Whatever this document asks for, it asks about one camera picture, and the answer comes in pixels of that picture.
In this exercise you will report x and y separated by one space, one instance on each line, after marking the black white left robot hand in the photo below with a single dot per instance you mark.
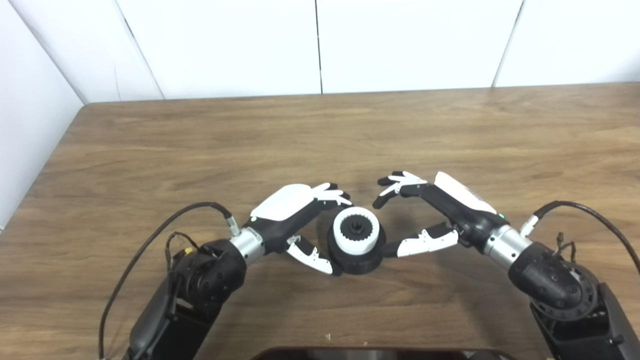
285 205

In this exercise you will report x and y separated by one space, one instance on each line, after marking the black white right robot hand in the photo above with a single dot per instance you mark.
465 205

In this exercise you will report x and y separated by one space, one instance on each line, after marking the round black part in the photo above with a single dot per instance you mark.
357 265

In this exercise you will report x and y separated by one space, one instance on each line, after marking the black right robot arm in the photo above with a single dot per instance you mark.
555 280

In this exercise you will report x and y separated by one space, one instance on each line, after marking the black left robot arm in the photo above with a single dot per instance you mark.
200 285

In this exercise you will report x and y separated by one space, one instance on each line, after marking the glossy black robot chest edge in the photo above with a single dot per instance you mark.
380 355

